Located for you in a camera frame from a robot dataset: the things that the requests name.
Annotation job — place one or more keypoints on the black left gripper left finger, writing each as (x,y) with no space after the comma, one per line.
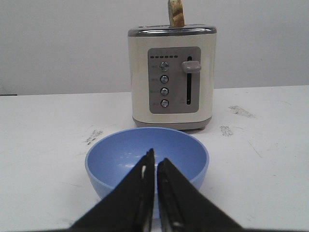
(129,207)

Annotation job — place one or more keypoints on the blue bowl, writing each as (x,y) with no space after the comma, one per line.
(113,157)

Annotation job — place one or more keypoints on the toast slice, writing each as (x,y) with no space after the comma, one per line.
(176,17)

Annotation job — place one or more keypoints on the cream and steel toaster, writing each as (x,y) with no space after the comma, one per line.
(172,73)

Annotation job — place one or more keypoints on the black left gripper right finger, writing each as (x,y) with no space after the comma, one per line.
(183,208)

